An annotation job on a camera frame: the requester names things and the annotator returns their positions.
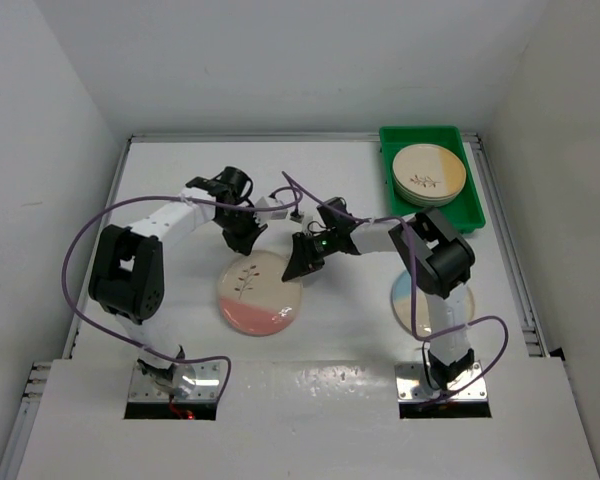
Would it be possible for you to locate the metal base plate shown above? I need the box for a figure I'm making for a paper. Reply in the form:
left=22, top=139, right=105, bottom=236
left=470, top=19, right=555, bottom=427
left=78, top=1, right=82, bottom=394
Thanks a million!
left=127, top=362, right=221, bottom=403
left=395, top=362, right=488, bottom=404

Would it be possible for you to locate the yellow cream plate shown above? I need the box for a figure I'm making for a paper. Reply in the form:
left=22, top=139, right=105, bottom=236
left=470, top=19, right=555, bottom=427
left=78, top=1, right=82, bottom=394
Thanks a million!
left=391, top=144, right=467, bottom=200

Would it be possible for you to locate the black cable at right base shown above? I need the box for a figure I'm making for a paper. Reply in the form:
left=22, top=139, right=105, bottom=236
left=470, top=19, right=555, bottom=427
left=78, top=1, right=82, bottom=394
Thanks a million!
left=417, top=342, right=441, bottom=391

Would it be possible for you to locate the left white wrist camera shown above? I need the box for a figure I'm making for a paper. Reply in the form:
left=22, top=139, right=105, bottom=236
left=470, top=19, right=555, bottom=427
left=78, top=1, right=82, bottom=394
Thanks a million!
left=254, top=197, right=288, bottom=224

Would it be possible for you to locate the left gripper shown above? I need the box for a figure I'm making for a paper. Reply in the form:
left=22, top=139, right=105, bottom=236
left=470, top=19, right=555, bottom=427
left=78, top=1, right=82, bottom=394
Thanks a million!
left=214, top=204, right=267, bottom=255

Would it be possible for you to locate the green plastic bin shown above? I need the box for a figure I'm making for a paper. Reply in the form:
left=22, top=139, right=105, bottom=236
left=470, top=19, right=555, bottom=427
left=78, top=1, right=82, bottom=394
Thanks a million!
left=379, top=126, right=486, bottom=234

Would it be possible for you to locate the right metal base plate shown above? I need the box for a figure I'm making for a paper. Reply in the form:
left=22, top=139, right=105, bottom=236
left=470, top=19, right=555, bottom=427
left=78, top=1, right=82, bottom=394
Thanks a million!
left=395, top=362, right=488, bottom=404

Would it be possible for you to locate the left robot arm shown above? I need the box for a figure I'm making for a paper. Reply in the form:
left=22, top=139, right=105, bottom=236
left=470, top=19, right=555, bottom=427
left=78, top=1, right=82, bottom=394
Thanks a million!
left=88, top=167, right=266, bottom=391

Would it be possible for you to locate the pink cream plate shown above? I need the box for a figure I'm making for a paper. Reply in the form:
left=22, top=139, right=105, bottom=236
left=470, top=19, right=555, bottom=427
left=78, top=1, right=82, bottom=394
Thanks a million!
left=216, top=250, right=303, bottom=337

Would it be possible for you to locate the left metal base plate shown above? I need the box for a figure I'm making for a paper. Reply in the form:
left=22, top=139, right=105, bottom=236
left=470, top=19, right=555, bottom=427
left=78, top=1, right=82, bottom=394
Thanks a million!
left=127, top=362, right=221, bottom=403

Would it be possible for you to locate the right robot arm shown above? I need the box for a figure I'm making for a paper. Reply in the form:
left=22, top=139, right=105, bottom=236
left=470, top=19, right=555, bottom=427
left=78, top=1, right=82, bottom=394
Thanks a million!
left=281, top=197, right=475, bottom=390

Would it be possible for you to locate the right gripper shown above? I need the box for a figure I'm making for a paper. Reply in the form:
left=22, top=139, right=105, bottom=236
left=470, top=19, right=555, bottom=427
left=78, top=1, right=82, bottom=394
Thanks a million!
left=285, top=229, right=339, bottom=281

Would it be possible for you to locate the blue cream plate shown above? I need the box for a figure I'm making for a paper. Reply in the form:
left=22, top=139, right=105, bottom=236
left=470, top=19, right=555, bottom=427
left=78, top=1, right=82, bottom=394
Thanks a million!
left=391, top=271, right=475, bottom=337

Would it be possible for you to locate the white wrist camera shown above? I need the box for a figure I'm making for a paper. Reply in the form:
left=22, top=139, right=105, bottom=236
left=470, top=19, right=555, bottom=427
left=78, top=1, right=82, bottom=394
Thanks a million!
left=254, top=197, right=288, bottom=224
left=289, top=210, right=313, bottom=230

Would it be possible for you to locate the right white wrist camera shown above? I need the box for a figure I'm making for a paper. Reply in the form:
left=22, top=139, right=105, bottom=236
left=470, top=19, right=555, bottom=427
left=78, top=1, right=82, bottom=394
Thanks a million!
left=289, top=210, right=313, bottom=230

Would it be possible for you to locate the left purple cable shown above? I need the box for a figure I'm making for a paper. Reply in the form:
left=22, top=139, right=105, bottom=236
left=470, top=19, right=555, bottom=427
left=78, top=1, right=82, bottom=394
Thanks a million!
left=61, top=187, right=304, bottom=401

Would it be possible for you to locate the green cream plate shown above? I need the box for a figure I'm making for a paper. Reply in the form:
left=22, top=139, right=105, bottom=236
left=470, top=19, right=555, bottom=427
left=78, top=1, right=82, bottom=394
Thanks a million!
left=395, top=186, right=457, bottom=207

